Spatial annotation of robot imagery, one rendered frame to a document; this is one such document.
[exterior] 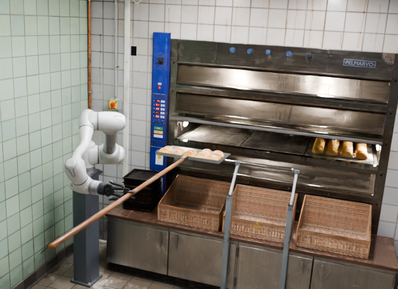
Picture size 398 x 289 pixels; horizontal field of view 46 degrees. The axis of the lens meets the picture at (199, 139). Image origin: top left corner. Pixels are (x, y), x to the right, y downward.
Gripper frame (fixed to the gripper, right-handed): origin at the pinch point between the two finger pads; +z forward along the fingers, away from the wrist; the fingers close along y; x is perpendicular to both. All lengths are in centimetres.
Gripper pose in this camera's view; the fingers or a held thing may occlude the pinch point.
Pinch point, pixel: (129, 193)
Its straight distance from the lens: 292.5
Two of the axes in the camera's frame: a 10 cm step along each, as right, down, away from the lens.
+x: -3.2, 1.9, -9.3
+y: -0.7, 9.7, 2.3
